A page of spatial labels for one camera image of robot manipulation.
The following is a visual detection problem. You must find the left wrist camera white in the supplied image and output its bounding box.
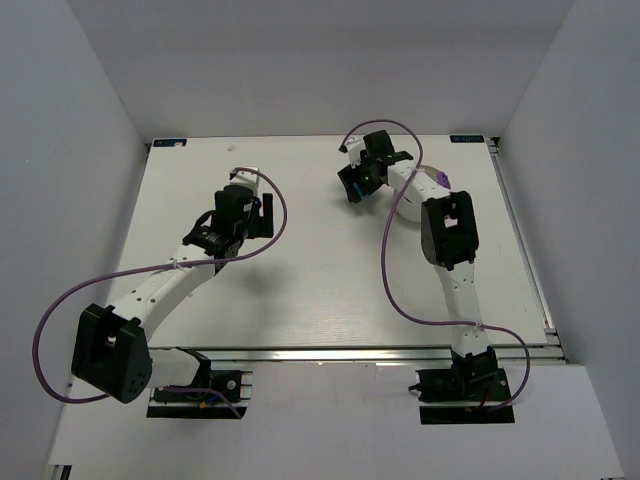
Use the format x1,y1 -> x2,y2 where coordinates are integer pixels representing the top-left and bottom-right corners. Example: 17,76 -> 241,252
229,166 -> 260,197

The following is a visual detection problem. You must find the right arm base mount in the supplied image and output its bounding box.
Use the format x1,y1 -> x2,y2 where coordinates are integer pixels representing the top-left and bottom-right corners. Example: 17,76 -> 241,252
408,368 -> 515,426

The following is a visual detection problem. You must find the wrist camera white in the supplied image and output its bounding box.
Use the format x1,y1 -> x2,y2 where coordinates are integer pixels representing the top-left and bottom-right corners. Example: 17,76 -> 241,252
229,166 -> 260,197
339,137 -> 366,169

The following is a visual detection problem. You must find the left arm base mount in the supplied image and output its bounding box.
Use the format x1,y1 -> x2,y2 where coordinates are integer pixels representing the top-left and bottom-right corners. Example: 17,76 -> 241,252
146,348 -> 253,420

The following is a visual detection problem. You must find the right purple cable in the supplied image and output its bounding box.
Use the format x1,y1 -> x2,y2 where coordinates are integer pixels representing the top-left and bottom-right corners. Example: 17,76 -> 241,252
339,118 -> 532,412

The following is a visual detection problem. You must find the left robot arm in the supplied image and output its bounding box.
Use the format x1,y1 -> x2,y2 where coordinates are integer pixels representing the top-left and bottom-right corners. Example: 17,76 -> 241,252
71,184 -> 274,404

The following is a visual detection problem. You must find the purple cable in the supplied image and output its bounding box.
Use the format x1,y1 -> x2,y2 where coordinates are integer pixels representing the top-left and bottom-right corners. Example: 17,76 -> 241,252
339,118 -> 532,412
32,166 -> 289,405

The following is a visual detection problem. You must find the yellow-green and teal long lego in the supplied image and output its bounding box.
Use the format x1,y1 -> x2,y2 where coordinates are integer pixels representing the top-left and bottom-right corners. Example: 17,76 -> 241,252
353,183 -> 371,199

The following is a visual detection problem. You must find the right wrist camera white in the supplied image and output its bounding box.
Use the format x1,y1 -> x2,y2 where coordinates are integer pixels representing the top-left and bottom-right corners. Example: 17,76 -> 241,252
339,137 -> 366,169

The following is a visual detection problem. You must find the purple lego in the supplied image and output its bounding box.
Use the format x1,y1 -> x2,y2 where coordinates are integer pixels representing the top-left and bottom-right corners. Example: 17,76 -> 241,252
436,172 -> 450,188

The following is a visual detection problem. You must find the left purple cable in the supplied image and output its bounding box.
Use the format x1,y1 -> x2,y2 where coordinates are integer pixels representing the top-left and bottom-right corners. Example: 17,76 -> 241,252
32,166 -> 289,405

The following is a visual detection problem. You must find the blue label left corner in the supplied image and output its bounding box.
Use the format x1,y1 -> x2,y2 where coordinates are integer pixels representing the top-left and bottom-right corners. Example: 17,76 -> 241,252
152,138 -> 187,148

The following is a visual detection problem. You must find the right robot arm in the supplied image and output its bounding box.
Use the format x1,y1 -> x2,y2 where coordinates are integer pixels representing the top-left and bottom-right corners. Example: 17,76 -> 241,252
338,130 -> 498,380

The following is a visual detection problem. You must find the white round divided container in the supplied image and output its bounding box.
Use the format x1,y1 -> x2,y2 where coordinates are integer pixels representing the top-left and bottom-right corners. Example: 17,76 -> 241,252
388,160 -> 451,223

